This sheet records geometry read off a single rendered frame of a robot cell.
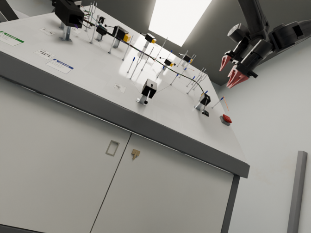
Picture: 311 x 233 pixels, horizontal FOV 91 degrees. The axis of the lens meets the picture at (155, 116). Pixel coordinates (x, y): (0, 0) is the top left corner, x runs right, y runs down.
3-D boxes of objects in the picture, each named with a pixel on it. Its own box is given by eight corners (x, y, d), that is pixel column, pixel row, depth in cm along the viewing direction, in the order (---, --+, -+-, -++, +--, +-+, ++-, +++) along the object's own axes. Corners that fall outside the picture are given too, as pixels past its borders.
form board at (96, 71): (-42, 36, 45) (-44, 30, 44) (91, 7, 124) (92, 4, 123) (245, 165, 76) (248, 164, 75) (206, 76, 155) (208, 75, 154)
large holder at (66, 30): (59, 24, 75) (62, -9, 67) (78, 45, 71) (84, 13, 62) (43, 21, 70) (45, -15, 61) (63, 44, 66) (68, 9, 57)
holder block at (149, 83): (132, 113, 58) (144, 93, 52) (137, 95, 67) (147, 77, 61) (143, 118, 59) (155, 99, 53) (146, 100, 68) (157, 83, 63)
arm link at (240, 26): (264, 41, 68) (269, 27, 70) (245, 24, 65) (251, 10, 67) (241, 54, 79) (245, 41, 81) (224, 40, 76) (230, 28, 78)
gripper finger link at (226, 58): (214, 69, 83) (224, 53, 81) (224, 76, 84) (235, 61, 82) (219, 68, 76) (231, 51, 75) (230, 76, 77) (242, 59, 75)
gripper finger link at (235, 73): (220, 82, 70) (236, 64, 66) (233, 90, 71) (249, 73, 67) (225, 85, 64) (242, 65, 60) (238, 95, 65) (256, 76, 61)
